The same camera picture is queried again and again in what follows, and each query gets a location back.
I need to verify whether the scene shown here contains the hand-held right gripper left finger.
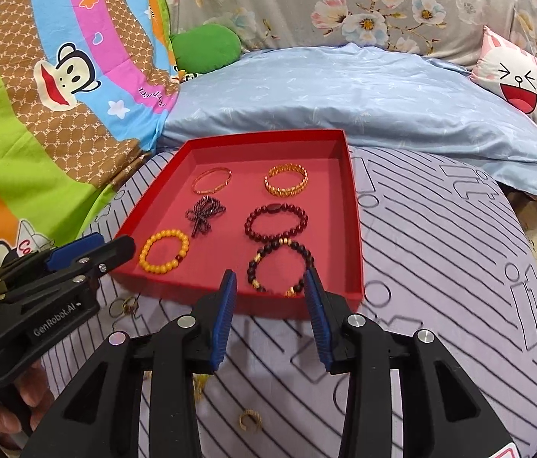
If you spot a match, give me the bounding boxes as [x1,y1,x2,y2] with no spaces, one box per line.
[21,269,238,458]

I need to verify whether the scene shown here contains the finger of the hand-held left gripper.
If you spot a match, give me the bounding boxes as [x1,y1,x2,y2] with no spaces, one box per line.
[0,234,103,292]
[0,236,136,306]

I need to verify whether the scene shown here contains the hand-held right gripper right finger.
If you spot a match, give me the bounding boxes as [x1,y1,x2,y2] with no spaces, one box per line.
[303,267,519,458]

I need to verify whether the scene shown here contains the yellow bead bracelet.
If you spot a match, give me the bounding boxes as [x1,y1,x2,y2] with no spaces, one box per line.
[139,230,190,274]

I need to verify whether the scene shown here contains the dark bead bracelet gold charms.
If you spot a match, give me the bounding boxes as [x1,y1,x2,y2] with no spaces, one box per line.
[247,237,316,297]

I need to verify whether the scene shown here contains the purple garnet bead bracelet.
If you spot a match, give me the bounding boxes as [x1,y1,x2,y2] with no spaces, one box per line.
[185,195,227,238]

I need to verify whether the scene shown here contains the red cardboard box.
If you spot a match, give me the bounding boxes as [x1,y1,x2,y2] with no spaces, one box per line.
[109,130,363,318]

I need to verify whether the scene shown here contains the dark red bead bracelet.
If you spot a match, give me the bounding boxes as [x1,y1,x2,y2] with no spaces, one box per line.
[244,203,308,244]

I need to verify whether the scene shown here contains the thin gold bangle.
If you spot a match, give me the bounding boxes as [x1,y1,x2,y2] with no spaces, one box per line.
[193,167,232,195]

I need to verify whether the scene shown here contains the gold chain bracelet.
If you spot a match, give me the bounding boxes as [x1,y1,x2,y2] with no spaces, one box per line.
[264,163,308,197]

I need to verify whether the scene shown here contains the person's left hand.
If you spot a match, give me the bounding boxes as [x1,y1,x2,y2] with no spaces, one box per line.
[0,365,55,447]

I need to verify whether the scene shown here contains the gold hoop earring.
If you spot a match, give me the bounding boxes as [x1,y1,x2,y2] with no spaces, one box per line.
[239,410,264,432]

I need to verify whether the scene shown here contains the cartoon monkey printed blanket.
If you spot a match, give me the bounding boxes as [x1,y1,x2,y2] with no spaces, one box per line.
[0,0,181,287]

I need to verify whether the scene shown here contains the green pillow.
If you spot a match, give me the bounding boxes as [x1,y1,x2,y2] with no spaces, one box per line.
[170,24,243,74]

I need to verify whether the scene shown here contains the light blue pillow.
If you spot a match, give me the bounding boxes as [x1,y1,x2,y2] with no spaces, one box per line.
[159,43,537,201]

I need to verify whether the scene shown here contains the grey floral sheet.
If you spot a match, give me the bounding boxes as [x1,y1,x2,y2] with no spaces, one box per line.
[166,0,537,87]

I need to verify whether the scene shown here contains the white bunny face cushion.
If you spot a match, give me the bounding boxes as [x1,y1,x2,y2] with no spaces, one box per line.
[469,25,537,116]

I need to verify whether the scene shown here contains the red flower charm ring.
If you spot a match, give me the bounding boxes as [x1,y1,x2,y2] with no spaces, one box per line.
[109,296,138,318]

